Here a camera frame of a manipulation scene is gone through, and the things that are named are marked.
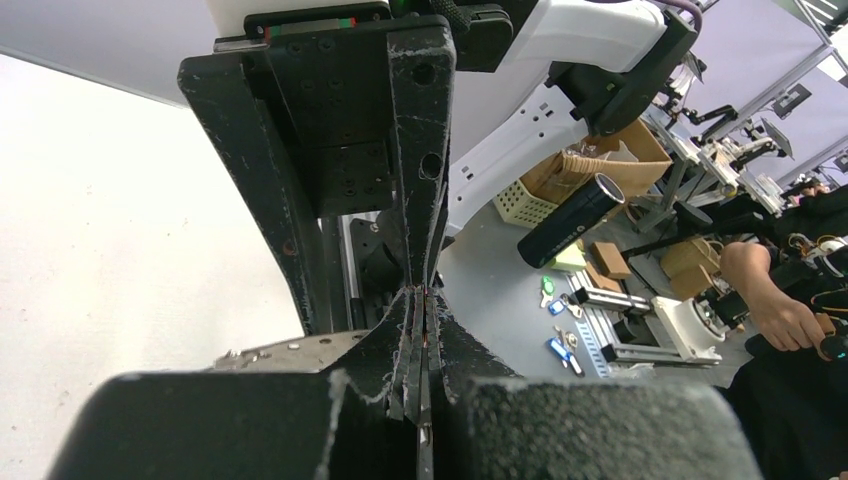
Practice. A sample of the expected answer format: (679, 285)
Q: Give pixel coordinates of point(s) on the cream perforated basket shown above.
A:
(517, 206)

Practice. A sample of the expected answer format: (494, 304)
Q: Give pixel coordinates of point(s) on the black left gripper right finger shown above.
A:
(491, 423)

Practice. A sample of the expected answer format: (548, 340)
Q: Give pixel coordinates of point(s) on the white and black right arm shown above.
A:
(530, 77)

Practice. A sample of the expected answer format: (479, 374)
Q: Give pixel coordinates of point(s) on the green key tag bunch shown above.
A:
(547, 291)

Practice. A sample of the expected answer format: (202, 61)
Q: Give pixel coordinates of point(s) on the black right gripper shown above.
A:
(298, 99)

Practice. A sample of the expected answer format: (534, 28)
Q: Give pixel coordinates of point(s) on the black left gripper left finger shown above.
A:
(352, 420)

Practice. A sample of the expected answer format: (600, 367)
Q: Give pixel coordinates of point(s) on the black cylindrical tube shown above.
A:
(580, 212)

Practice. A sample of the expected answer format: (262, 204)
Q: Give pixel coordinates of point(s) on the person's bare hand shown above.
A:
(787, 324)

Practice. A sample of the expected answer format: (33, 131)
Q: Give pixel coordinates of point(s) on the person's bare forearm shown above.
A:
(746, 268)

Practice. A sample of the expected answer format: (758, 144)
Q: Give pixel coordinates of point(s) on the blue key tag bunch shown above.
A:
(564, 345)

